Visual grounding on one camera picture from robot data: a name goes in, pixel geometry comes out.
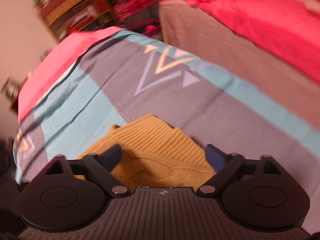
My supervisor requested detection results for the tan cable-knit cardigan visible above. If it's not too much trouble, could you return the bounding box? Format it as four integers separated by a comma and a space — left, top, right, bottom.
82, 115, 216, 190

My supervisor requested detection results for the red folded clothes pile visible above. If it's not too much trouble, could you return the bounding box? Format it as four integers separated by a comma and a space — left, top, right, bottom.
113, 0, 162, 37

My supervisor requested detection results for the pink mattress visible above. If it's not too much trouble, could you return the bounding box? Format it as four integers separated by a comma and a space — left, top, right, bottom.
159, 0, 319, 129

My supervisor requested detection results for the blue grey patterned bedsheet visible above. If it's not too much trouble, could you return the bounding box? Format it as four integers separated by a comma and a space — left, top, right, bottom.
14, 29, 319, 232

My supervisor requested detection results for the pink red blanket under sheet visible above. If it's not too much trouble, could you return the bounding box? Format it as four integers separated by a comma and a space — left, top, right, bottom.
18, 26, 122, 123

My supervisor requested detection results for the red bed cover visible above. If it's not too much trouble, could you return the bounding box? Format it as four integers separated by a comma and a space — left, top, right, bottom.
161, 0, 319, 82

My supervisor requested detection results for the wooden shelf with items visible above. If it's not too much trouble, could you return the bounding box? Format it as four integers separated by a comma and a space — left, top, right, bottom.
35, 0, 116, 42

